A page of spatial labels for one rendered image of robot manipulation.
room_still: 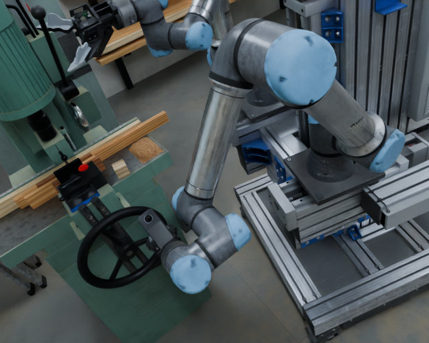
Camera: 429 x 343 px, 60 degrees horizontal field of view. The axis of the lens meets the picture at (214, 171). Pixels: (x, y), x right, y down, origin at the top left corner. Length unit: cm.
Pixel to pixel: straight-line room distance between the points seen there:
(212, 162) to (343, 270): 102
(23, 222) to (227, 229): 74
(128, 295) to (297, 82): 118
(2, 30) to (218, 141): 61
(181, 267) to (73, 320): 148
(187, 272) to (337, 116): 43
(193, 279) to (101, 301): 81
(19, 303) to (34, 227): 121
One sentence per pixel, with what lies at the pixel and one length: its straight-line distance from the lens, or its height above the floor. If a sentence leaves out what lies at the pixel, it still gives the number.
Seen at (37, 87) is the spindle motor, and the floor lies 125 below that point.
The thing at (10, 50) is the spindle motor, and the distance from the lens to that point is 112.
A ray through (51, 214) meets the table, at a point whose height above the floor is 90.
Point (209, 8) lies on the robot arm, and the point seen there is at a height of 129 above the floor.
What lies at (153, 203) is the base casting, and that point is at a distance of 137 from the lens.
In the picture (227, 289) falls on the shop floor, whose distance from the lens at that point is 194.
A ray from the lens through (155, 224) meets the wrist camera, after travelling 94.
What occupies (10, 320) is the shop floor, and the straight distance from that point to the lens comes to 243.
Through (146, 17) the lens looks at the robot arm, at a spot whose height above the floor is 131.
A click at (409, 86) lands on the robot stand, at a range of 143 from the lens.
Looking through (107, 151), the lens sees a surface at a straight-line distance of 137.
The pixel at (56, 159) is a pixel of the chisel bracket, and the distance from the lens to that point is 128.
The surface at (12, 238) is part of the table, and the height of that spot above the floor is 90.
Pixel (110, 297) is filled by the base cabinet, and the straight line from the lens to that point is 156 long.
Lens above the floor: 166
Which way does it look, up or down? 41 degrees down
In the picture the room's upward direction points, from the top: 18 degrees counter-clockwise
